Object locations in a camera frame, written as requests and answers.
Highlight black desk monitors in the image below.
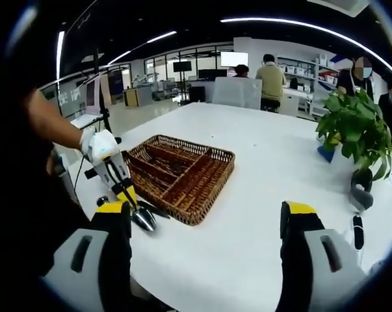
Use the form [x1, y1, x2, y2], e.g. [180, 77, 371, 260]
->
[198, 68, 228, 80]

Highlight white laptop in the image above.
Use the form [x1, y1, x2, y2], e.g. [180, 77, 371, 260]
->
[70, 76, 103, 130]

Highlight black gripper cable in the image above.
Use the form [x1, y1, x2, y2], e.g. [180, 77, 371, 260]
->
[72, 155, 86, 194]

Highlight ceiling air conditioner vent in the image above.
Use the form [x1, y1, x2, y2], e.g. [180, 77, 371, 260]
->
[307, 0, 369, 18]

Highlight small blue object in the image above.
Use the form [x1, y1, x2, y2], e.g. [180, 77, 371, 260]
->
[317, 145, 335, 164]

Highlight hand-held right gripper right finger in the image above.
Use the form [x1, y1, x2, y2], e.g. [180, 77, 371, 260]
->
[280, 200, 372, 312]

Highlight ceiling light strip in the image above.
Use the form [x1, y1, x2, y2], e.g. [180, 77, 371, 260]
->
[220, 18, 392, 72]
[146, 31, 177, 44]
[56, 31, 66, 81]

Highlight person's left hand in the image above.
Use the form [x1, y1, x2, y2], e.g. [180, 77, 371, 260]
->
[79, 127, 98, 155]

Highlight potted green plant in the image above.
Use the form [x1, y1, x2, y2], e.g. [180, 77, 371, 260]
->
[315, 88, 392, 182]

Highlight brown wicker utensil storage tray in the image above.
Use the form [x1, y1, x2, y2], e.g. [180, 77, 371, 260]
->
[126, 134, 236, 228]

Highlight black laptop stand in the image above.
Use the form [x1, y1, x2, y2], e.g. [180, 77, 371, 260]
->
[94, 48, 122, 144]

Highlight black grey headset device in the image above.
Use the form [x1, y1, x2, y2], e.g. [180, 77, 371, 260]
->
[349, 168, 374, 213]

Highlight bright white monitor screen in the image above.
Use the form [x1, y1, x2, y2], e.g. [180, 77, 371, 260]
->
[220, 51, 250, 68]

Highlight white storage shelving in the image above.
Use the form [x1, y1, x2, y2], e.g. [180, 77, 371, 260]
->
[276, 53, 341, 116]

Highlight wood grey cabinet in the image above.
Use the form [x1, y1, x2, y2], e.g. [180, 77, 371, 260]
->
[123, 87, 154, 107]

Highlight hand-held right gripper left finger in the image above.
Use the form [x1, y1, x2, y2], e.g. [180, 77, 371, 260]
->
[39, 200, 133, 312]

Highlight black computer case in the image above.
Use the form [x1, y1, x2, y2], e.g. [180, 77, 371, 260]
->
[189, 86, 206, 103]

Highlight person's black shirt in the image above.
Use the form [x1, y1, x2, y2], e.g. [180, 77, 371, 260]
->
[0, 64, 92, 287]

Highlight standing display screen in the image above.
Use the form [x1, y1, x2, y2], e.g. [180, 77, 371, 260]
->
[109, 70, 124, 96]

